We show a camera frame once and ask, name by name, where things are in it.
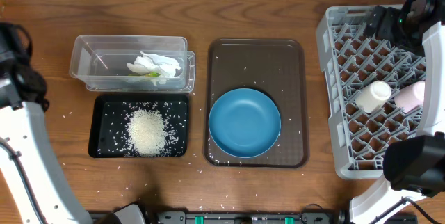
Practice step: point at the pink cup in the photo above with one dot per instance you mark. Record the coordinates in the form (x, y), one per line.
(411, 96)

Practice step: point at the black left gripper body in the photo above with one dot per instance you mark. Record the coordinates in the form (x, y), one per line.
(39, 98)

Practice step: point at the brown serving tray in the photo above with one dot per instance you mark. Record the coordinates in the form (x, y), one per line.
(276, 68)

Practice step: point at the white cup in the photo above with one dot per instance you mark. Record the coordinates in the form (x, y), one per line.
(374, 96)

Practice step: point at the grey dishwasher rack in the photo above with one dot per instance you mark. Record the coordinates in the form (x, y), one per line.
(351, 61)

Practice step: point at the white rice pile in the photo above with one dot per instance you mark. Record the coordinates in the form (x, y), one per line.
(146, 131)

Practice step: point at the clear plastic bin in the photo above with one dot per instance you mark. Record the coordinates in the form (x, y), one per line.
(100, 61)

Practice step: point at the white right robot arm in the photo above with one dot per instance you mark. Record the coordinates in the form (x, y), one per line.
(412, 169)

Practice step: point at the white tissue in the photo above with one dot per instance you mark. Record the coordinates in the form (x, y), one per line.
(145, 63)

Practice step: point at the yellow snack wrapper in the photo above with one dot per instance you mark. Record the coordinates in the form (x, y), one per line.
(150, 74)

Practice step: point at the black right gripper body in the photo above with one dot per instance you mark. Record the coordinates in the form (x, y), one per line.
(393, 26)

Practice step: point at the large blue plate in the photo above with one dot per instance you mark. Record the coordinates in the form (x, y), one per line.
(244, 123)

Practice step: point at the black plastic tray bin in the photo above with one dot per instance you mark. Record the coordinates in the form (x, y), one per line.
(104, 112)

